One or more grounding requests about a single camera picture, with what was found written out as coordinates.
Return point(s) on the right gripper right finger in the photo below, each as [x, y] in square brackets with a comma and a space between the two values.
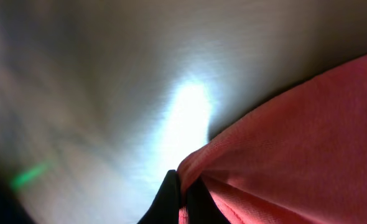
[201, 207]

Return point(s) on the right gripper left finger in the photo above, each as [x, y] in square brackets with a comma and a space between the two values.
[166, 204]

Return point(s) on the red printed t-shirt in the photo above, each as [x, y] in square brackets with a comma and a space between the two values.
[299, 158]

